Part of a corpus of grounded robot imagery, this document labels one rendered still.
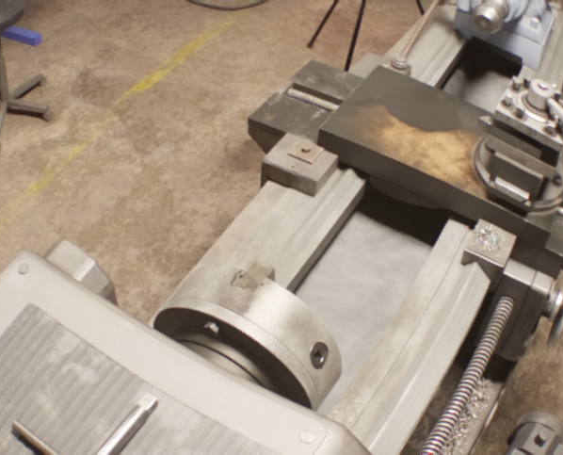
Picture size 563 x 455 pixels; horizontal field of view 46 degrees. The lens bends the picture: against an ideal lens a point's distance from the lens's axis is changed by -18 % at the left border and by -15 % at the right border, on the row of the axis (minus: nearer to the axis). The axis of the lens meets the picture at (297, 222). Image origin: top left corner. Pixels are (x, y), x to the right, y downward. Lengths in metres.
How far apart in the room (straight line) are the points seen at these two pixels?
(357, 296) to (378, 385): 0.32
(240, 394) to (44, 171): 2.39
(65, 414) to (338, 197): 1.04
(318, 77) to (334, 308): 0.60
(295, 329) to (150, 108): 2.38
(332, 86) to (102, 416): 1.31
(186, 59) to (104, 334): 2.85
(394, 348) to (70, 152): 2.00
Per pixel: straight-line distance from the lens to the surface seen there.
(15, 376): 0.75
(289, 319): 0.94
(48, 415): 0.72
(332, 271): 1.63
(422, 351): 1.38
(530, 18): 2.27
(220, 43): 3.66
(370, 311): 1.58
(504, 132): 1.49
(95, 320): 0.78
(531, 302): 1.65
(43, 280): 0.83
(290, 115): 1.75
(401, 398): 1.31
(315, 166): 1.62
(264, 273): 0.97
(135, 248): 2.66
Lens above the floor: 1.95
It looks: 46 degrees down
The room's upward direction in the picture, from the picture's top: 5 degrees clockwise
